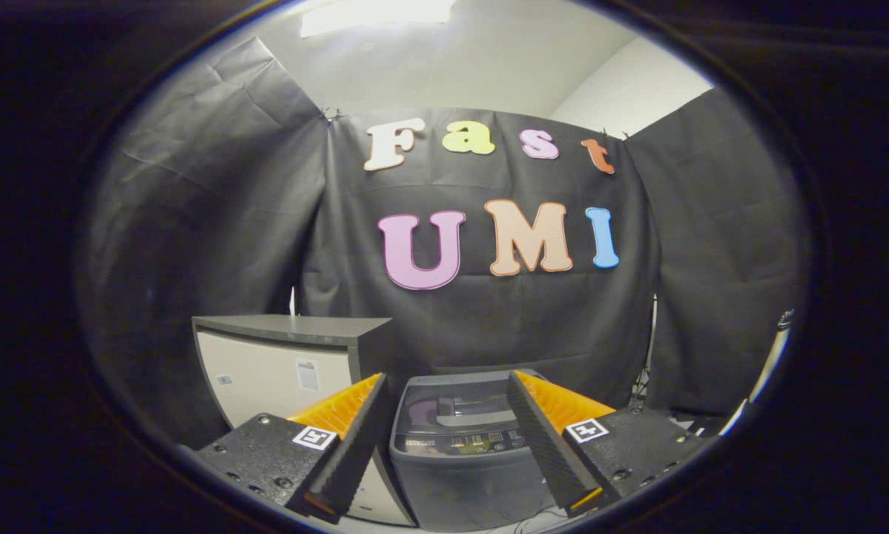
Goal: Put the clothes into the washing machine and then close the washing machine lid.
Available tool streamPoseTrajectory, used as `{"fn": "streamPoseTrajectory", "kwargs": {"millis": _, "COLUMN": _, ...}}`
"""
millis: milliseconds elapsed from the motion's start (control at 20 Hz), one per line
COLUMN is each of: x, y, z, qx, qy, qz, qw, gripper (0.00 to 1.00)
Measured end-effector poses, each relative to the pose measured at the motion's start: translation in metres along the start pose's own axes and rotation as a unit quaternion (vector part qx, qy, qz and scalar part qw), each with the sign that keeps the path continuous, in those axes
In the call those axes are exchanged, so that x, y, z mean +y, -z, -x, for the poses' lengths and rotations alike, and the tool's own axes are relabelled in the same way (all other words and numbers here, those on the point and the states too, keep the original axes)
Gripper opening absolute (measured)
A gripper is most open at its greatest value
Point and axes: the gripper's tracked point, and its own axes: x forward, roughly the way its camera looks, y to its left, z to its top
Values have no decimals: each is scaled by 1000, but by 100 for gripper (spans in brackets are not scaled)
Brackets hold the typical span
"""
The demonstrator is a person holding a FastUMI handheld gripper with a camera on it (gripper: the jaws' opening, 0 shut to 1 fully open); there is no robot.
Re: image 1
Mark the white cabinet with dark top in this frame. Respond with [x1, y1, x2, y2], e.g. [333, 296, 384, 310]
[192, 314, 419, 527]

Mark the white pole with black tip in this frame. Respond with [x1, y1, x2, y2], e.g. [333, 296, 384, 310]
[722, 310, 795, 435]

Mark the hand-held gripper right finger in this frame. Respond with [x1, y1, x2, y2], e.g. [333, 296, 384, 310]
[506, 369, 712, 518]

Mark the black backdrop cloth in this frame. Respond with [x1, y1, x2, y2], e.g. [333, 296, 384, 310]
[81, 37, 812, 446]

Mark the grey washing machine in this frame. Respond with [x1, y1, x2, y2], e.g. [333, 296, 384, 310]
[389, 369, 564, 533]

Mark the black box on floor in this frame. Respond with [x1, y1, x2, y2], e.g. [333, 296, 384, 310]
[670, 412, 728, 440]

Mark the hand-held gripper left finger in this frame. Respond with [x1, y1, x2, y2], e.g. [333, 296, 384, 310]
[177, 372, 389, 525]

